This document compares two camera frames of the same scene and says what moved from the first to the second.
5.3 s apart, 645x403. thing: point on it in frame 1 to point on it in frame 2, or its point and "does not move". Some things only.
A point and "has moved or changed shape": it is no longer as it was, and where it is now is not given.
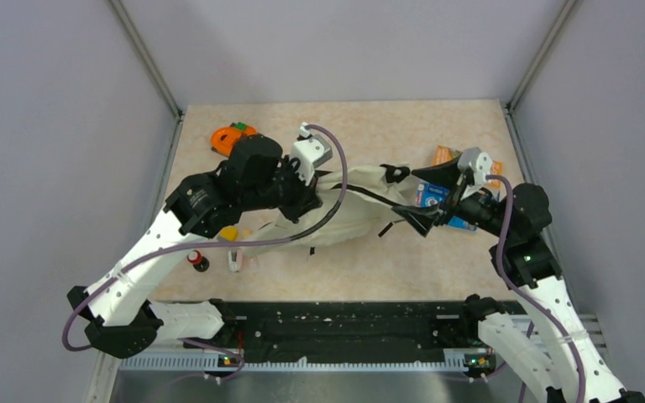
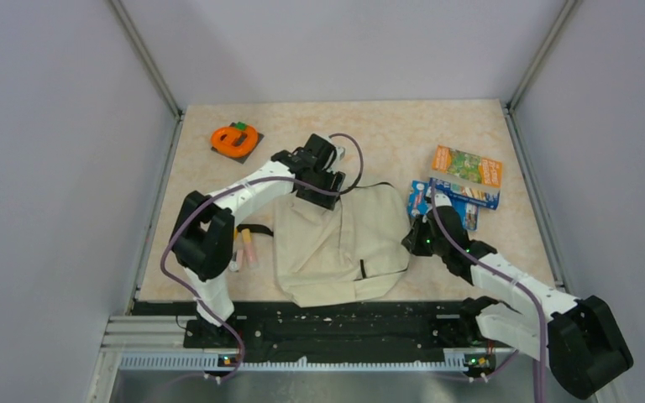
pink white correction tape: x=235 y=266 does not move
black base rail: x=341 y=327 does not move
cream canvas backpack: x=355 y=202 has moved or changed shape
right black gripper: x=443 y=216 to x=412 y=240
